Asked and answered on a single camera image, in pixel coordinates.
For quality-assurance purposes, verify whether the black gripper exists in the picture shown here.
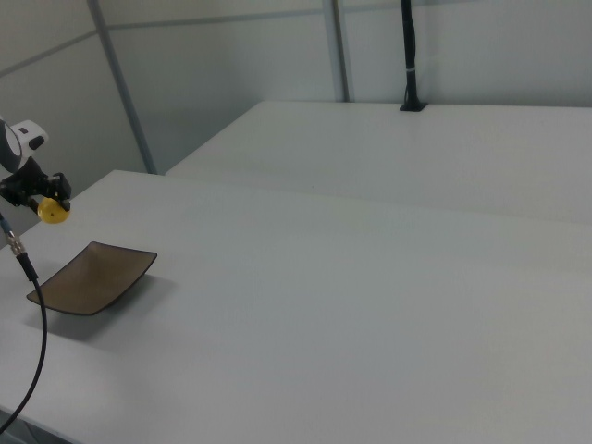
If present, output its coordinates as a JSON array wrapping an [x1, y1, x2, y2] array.
[[0, 156, 74, 216]]

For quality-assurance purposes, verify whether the yellow potato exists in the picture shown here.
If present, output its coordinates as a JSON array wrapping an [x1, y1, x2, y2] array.
[[37, 196, 73, 226]]

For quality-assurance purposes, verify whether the square brown ceramic plate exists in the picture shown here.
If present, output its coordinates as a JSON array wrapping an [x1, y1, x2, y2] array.
[[25, 240, 159, 318]]

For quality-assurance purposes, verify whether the black cable with metal connector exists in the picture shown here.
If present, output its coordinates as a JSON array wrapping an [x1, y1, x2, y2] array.
[[0, 212, 49, 432]]

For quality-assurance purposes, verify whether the grey metal frame post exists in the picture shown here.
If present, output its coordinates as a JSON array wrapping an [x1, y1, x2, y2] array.
[[86, 0, 159, 176], [322, 0, 356, 104]]

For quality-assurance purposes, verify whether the black camera stand pole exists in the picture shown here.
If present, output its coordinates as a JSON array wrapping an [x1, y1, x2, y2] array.
[[399, 0, 429, 114]]

